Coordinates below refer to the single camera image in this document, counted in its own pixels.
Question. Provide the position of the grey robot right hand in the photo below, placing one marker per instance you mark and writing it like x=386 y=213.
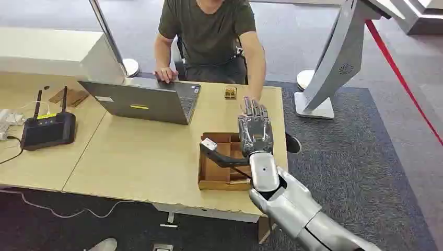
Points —
x=255 y=130

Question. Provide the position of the person's right hand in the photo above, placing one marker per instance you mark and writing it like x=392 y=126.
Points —
x=166 y=74

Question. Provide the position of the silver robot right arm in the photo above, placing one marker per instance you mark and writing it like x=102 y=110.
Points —
x=294 y=208

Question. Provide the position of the black office chair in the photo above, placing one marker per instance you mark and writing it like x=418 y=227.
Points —
x=180 y=67

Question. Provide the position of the grey laptop with yellow sticker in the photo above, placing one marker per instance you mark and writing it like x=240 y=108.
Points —
x=138 y=102

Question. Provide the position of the black shoe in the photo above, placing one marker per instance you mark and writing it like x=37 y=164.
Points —
x=293 y=143

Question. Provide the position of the person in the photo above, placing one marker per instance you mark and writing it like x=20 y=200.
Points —
x=207 y=31

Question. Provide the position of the wooden card box with compartments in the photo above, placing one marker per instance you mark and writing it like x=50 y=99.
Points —
x=214 y=175

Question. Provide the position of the grey pole with round base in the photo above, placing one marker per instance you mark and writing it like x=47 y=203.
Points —
x=114 y=41

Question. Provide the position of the round white stand base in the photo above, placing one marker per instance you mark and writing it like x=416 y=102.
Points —
x=304 y=79

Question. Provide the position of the dark grey carpet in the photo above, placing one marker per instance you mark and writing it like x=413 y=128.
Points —
x=346 y=166

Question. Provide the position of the brown cardboard piece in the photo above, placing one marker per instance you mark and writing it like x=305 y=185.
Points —
x=71 y=97

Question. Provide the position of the grey curved kiosk stand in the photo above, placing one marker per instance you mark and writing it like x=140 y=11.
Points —
x=337 y=59

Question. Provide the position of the white counter block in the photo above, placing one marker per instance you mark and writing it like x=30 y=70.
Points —
x=52 y=52

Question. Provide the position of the black router with two antennas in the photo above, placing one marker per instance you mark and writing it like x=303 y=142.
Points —
x=48 y=130

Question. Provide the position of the white shoe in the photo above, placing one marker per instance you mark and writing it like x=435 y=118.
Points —
x=103 y=245

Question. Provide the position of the grey stepped platform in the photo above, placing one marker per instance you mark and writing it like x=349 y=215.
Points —
x=420 y=15

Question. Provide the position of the pale wrist camera on black bracket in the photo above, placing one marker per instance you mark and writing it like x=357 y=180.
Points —
x=209 y=144

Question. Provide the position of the white desk frame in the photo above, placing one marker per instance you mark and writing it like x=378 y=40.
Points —
x=193 y=210

